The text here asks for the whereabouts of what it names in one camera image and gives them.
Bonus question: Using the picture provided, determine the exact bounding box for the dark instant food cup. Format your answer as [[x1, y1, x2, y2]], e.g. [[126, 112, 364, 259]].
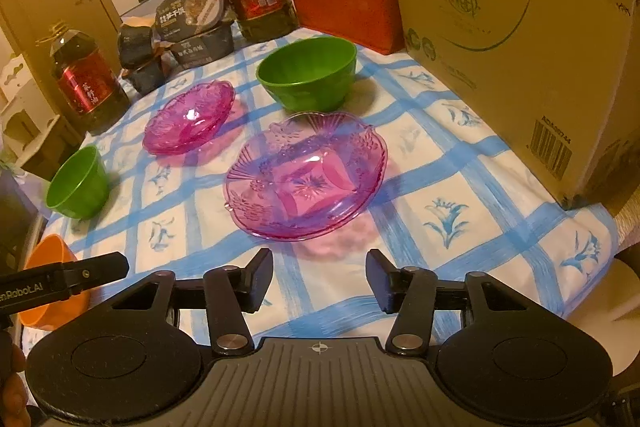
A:
[[125, 57, 169, 96], [117, 24, 157, 70]]

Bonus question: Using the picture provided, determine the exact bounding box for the green plastic bowl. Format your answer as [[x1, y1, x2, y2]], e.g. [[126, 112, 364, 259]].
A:
[[46, 145, 110, 221], [256, 37, 358, 112]]

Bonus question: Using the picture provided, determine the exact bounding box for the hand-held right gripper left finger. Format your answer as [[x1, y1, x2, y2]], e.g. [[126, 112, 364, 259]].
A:
[[107, 248, 274, 356]]

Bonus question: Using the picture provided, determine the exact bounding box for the small white wooden table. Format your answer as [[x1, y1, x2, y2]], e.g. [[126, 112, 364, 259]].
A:
[[0, 52, 51, 168]]

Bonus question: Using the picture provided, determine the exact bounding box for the pink plastic bowl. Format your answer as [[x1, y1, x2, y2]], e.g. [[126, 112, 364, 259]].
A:
[[224, 110, 390, 242]]

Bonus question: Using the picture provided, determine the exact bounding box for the orange plastic bowl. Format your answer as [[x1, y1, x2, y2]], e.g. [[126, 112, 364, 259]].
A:
[[19, 234, 92, 332]]

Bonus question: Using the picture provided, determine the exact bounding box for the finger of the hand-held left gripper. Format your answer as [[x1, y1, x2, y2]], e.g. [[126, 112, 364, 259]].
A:
[[62, 252, 131, 295]]

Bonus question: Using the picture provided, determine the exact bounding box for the dark instant food box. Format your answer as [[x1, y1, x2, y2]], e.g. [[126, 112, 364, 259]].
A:
[[162, 23, 236, 70], [152, 0, 232, 40]]

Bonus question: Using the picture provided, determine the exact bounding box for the small pink glass plate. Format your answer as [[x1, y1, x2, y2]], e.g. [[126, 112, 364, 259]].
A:
[[142, 80, 237, 155]]

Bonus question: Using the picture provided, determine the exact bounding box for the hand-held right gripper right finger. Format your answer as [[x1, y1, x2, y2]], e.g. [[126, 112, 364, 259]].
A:
[[366, 248, 536, 356]]

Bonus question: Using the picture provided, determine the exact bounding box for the large printed cardboard box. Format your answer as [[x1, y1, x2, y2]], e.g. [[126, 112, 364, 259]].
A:
[[375, 0, 640, 212]]

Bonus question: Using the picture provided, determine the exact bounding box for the person's left hand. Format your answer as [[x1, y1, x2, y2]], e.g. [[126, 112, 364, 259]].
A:
[[0, 332, 27, 413]]

